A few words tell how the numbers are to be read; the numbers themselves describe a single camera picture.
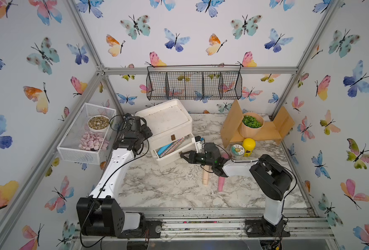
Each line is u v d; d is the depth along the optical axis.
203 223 0.77
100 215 0.39
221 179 0.88
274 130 1.00
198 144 0.82
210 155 0.72
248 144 0.93
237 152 0.91
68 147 0.63
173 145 0.89
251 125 0.90
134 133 0.60
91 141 0.63
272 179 0.50
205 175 0.89
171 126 0.84
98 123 0.72
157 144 0.81
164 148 0.89
